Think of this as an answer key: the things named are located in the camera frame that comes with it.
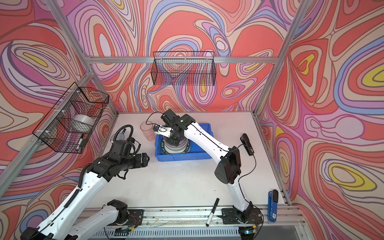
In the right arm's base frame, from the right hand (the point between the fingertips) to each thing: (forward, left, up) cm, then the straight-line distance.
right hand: (175, 140), depth 82 cm
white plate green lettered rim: (+2, +9, -13) cm, 16 cm away
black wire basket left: (+3, +53, +13) cm, 54 cm away
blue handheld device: (-29, -50, -14) cm, 59 cm away
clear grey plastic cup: (+16, +41, -16) cm, 47 cm away
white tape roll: (+1, +43, +16) cm, 46 cm away
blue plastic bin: (+1, -11, -16) cm, 20 cm away
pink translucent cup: (+13, +19, -4) cm, 23 cm away
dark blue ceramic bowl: (-7, +3, +9) cm, 12 cm away
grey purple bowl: (0, +1, -8) cm, 8 cm away
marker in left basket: (-5, +46, +9) cm, 47 cm away
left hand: (-9, +16, -1) cm, 18 cm away
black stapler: (+6, -46, -16) cm, 49 cm away
